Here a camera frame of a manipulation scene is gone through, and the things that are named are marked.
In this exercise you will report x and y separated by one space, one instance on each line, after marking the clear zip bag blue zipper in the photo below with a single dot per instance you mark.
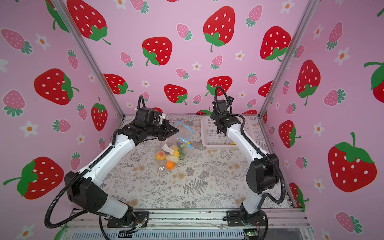
180 140

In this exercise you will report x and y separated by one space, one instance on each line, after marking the aluminium corner post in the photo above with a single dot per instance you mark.
300 30
78 38

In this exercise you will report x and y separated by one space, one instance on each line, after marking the orange tangerine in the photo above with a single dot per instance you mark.
170 165

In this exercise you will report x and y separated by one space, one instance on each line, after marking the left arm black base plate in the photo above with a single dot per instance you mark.
130 220

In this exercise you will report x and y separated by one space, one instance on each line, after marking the yellow red peach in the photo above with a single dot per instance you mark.
161 155

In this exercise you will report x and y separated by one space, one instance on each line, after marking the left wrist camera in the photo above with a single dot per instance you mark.
150 116

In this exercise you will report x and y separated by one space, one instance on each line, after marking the white plastic mesh basket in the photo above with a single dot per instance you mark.
211 139

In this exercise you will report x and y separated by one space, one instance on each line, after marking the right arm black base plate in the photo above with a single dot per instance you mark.
240 218

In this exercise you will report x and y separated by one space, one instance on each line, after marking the aluminium right corner post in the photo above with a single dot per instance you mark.
300 30

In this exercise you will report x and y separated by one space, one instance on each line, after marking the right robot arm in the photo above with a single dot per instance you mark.
264 177

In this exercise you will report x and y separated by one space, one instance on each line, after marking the aluminium left corner post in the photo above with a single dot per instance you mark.
78 38

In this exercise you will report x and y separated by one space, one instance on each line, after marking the white radish with leaves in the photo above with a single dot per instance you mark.
174 159

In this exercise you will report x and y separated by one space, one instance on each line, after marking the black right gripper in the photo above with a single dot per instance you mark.
212 115

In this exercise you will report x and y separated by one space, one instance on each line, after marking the aluminium front rail frame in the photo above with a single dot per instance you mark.
193 224

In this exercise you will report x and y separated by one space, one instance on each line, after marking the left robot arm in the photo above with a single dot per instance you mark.
86 191

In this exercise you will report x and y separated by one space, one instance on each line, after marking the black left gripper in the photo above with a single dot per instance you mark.
167 127

